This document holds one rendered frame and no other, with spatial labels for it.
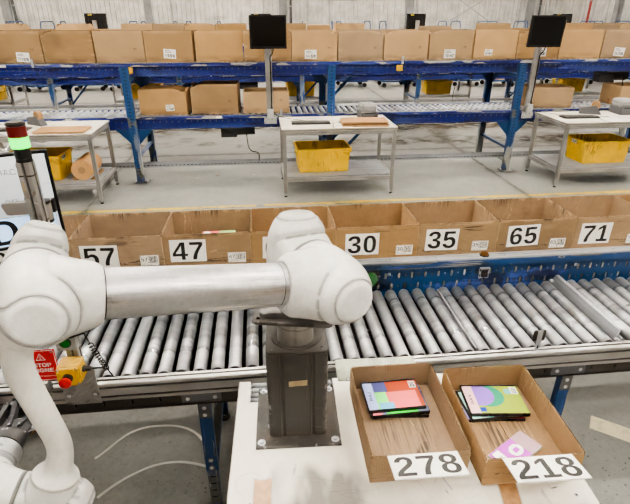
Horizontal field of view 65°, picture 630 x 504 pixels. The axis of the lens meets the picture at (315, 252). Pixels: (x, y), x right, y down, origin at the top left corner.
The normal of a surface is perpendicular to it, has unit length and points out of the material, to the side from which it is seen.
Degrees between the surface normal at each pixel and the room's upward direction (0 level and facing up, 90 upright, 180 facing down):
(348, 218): 90
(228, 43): 90
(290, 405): 90
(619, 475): 0
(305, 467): 0
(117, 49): 90
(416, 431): 1
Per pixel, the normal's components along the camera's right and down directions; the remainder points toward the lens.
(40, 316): 0.36, 0.35
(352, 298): 0.55, 0.34
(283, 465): 0.00, -0.90
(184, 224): 0.12, 0.43
